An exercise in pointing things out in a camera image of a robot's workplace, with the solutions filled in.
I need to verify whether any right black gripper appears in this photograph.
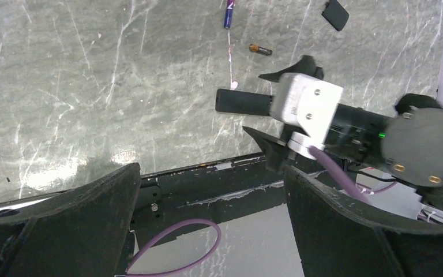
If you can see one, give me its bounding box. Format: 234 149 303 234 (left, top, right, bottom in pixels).
242 55 344 175

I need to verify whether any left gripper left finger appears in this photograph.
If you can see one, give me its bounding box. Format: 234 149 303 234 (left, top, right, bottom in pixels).
0 163 141 276

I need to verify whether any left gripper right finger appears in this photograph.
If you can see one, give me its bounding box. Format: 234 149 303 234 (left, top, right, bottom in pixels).
284 166 443 276

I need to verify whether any black remote control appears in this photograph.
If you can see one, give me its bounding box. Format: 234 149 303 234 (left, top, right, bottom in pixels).
215 89 273 117

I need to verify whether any black gold AAA battery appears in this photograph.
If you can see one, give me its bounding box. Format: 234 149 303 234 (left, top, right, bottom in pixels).
249 44 273 57

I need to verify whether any black remote battery cover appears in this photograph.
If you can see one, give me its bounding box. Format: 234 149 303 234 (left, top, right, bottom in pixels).
321 0 350 32

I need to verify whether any blue AAA battery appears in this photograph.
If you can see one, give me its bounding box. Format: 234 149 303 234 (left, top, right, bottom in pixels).
223 0 235 29

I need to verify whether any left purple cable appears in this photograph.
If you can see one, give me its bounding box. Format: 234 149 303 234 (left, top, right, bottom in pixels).
126 218 222 277

